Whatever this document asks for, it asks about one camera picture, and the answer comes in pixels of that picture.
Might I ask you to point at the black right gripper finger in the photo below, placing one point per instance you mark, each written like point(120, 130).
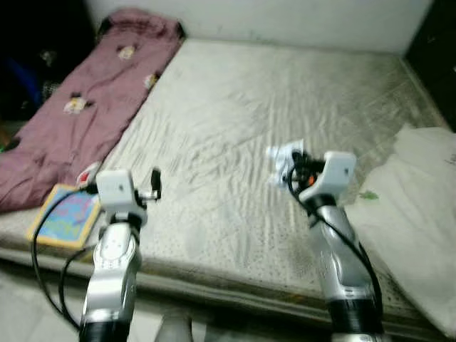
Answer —
point(296, 159)

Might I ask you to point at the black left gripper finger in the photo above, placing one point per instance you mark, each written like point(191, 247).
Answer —
point(155, 184)

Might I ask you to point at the white cloth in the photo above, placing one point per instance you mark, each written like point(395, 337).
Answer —
point(280, 160)

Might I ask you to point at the colourful yellow-edged children's book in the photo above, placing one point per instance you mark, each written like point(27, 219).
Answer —
point(64, 217)

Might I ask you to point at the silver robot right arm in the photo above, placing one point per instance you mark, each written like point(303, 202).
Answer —
point(342, 263)

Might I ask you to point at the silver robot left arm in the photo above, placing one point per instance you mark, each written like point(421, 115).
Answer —
point(114, 271)

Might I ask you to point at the small green scrap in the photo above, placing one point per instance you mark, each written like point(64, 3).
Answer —
point(368, 194)

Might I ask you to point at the white patterned mattress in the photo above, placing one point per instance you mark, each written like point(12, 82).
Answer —
point(249, 107)

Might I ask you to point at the purple cartoon-print blanket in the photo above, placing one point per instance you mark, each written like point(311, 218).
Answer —
point(85, 107)

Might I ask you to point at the grey robot left leg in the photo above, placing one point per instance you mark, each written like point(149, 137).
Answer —
point(174, 329)

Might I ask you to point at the black tufted headboard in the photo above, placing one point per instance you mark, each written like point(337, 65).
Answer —
point(434, 57)

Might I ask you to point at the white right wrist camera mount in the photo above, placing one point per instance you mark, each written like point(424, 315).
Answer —
point(335, 171)

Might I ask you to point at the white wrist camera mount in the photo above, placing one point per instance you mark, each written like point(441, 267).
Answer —
point(117, 189)
point(335, 171)

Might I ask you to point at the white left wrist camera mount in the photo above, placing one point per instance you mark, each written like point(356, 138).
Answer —
point(117, 189)

